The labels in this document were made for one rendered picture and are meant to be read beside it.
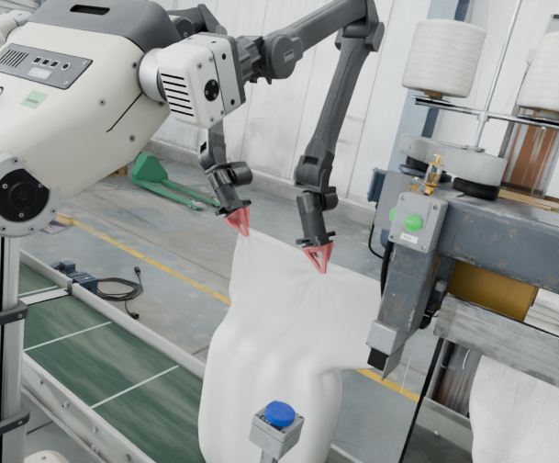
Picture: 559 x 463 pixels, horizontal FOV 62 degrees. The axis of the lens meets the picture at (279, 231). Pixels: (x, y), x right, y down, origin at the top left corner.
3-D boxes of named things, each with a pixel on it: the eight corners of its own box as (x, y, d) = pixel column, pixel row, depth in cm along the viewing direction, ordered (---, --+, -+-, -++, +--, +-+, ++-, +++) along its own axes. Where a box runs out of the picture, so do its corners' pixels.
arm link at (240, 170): (197, 157, 138) (210, 147, 131) (229, 151, 145) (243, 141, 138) (210, 196, 138) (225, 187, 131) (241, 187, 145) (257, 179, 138)
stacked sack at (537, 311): (504, 309, 357) (510, 291, 352) (525, 292, 407) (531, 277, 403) (565, 334, 332) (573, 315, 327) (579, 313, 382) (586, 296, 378)
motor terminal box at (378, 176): (364, 210, 133) (373, 170, 130) (364, 203, 143) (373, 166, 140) (392, 217, 132) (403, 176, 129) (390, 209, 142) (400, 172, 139)
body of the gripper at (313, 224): (337, 237, 120) (331, 208, 120) (318, 243, 111) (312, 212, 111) (315, 241, 123) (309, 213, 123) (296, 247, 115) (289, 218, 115)
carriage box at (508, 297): (413, 299, 119) (449, 180, 110) (448, 274, 146) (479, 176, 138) (516, 342, 106) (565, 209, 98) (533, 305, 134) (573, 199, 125)
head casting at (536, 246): (373, 319, 93) (413, 174, 85) (413, 291, 113) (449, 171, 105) (536, 392, 78) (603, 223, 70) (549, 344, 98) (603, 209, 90)
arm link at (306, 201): (290, 193, 117) (308, 188, 113) (306, 191, 122) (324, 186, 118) (296, 220, 117) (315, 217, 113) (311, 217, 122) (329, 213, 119)
